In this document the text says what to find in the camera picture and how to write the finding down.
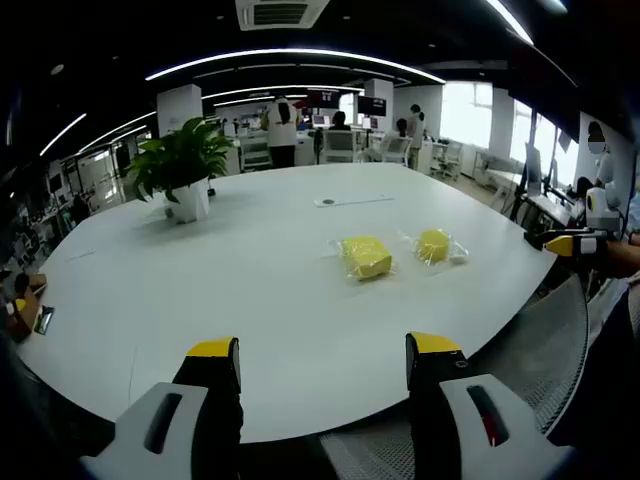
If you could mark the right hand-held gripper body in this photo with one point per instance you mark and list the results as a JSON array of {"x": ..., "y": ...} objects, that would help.
[{"x": 600, "y": 200}]

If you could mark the green leafy plant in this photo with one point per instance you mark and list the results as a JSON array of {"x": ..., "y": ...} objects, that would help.
[{"x": 175, "y": 150}]

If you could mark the person's dark trousers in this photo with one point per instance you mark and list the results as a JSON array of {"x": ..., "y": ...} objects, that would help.
[{"x": 615, "y": 360}]

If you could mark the white office chair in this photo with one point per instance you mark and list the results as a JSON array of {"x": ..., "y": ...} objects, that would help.
[
  {"x": 397, "y": 149},
  {"x": 339, "y": 145}
]

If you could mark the brown cardboard box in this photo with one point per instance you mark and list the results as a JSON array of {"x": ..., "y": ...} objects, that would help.
[{"x": 27, "y": 320}]

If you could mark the clear plastic bag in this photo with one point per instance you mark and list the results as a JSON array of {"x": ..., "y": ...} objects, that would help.
[{"x": 336, "y": 246}]

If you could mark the dark smartphone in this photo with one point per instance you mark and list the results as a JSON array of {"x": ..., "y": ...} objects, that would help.
[{"x": 45, "y": 320}]

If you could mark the ceiling air vent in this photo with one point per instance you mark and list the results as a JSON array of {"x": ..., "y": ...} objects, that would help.
[{"x": 280, "y": 14}]

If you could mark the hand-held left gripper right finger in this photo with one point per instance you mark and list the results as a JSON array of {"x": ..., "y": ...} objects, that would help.
[{"x": 450, "y": 430}]

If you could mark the yellow rectangular silicone block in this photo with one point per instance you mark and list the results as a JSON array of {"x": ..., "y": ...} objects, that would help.
[{"x": 365, "y": 257}]

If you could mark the small yellow sponge in wrap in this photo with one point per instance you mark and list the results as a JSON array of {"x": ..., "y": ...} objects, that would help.
[{"x": 459, "y": 255}]

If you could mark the dark wall screen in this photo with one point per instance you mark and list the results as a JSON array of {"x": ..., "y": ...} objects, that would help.
[
  {"x": 371, "y": 106},
  {"x": 324, "y": 98}
]

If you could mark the small black desk device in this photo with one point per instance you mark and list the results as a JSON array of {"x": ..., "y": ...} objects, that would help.
[{"x": 212, "y": 191}]

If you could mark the yellow round silicone block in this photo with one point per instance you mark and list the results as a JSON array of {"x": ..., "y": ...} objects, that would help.
[{"x": 434, "y": 245}]

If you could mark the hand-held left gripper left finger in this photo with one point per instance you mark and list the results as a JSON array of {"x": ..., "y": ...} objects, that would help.
[{"x": 150, "y": 430}]

